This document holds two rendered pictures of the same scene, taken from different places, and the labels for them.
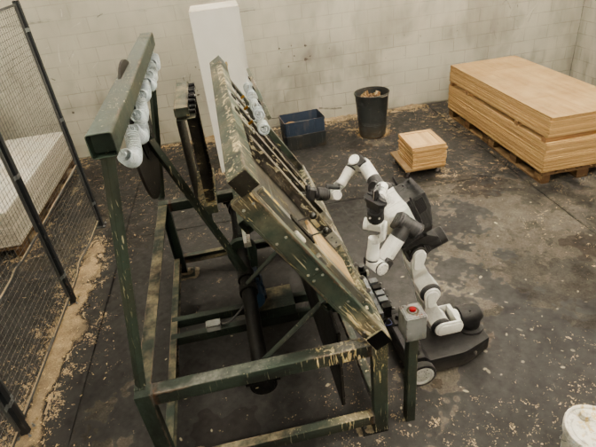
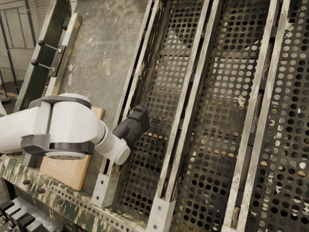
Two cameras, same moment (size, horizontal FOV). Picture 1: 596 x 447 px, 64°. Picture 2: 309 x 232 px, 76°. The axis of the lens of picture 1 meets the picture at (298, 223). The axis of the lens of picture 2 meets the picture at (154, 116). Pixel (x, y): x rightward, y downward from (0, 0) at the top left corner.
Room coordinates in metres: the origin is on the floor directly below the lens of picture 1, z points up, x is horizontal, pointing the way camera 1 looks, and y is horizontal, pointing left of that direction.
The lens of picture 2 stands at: (3.26, -0.65, 1.56)
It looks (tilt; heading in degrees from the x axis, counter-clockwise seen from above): 21 degrees down; 127
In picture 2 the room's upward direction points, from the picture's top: straight up
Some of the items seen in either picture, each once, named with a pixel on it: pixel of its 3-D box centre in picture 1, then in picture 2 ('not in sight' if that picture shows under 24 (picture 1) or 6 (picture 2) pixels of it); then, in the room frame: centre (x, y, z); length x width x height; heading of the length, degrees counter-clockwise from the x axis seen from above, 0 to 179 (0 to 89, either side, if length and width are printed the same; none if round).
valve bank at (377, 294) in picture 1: (374, 295); (31, 229); (2.33, -0.44, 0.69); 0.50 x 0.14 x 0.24; 7
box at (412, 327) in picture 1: (411, 322); not in sight; (1.91, -0.56, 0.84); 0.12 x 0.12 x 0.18; 7
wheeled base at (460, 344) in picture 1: (438, 329); not in sight; (2.45, -0.92, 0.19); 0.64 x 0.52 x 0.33; 97
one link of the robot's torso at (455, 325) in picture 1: (443, 319); not in sight; (2.45, -0.95, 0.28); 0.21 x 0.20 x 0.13; 97
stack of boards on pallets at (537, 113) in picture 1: (525, 111); not in sight; (5.90, -3.16, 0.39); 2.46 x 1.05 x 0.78; 6
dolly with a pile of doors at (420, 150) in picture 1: (417, 152); not in sight; (5.44, -1.60, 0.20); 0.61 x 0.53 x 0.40; 6
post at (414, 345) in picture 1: (410, 378); not in sight; (1.91, -0.56, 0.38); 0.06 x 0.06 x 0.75; 7
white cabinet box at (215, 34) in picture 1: (228, 90); not in sight; (6.31, 0.70, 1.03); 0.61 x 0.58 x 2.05; 6
